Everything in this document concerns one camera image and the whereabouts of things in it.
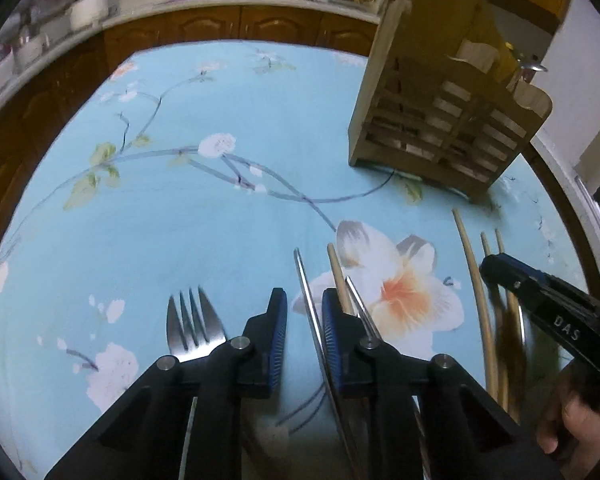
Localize white kitchen countertop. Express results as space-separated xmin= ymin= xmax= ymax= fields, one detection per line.
xmin=0 ymin=0 xmax=387 ymax=131

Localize wooden slatted utensil holder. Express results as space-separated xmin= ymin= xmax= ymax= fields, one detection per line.
xmin=348 ymin=0 xmax=554 ymax=205

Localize metal fork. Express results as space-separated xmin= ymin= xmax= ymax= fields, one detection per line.
xmin=166 ymin=286 xmax=227 ymax=480

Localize floral blue tablecloth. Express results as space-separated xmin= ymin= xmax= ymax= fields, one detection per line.
xmin=0 ymin=42 xmax=600 ymax=480

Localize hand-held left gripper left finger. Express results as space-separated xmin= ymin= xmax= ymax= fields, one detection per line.
xmin=45 ymin=288 xmax=288 ymax=480

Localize white cooking pot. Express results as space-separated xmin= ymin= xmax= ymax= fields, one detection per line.
xmin=69 ymin=0 xmax=112 ymax=30

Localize wooden lower cabinets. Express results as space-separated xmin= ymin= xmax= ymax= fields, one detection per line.
xmin=0 ymin=0 xmax=576 ymax=281

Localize wooden chopstick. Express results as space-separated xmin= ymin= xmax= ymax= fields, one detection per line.
xmin=452 ymin=209 xmax=501 ymax=403
xmin=480 ymin=231 xmax=518 ymax=411
xmin=327 ymin=243 xmax=355 ymax=317
xmin=494 ymin=228 xmax=527 ymax=346

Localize person's right hand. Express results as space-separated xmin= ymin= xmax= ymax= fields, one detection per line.
xmin=536 ymin=360 xmax=600 ymax=480

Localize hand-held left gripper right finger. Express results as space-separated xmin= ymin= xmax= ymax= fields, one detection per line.
xmin=321 ymin=290 xmax=564 ymax=480

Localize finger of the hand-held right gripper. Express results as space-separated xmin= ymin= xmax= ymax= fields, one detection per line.
xmin=479 ymin=253 xmax=551 ymax=311

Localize metal chopstick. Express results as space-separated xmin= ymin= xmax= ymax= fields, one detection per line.
xmin=346 ymin=276 xmax=382 ymax=342
xmin=293 ymin=247 xmax=353 ymax=480

